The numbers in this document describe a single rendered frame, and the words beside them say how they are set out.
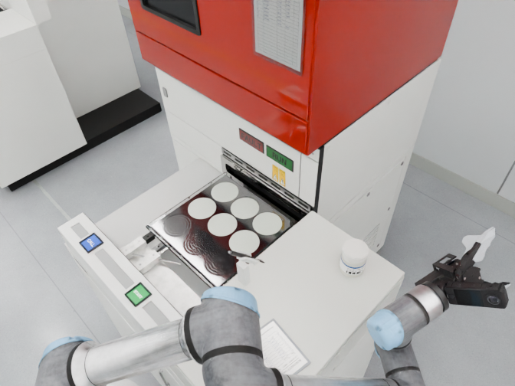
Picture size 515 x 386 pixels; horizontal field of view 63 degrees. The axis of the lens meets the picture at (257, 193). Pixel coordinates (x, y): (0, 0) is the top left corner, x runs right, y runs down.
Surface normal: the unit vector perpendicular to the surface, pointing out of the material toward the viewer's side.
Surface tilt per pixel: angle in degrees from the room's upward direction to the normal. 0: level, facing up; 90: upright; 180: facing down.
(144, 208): 0
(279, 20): 90
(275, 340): 0
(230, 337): 2
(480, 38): 90
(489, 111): 90
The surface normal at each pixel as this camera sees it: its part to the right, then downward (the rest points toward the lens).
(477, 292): -0.60, 0.44
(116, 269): -0.04, -0.69
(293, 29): -0.71, 0.53
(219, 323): -0.33, -0.61
